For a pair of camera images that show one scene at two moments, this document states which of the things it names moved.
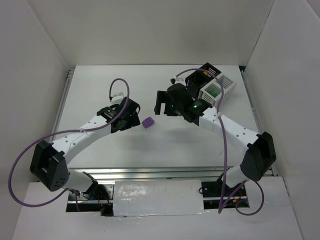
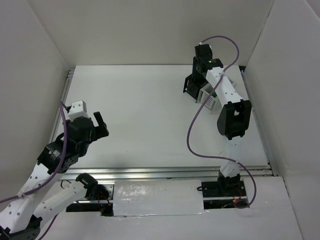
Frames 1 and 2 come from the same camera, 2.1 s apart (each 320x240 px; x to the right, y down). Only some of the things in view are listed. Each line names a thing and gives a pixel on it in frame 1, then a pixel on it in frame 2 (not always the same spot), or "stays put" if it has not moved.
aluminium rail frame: (156, 174) stays put
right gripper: (163, 100) to (192, 88)
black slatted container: (199, 79) stays put
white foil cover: (135, 198) stays put
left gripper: (133, 115) to (100, 129)
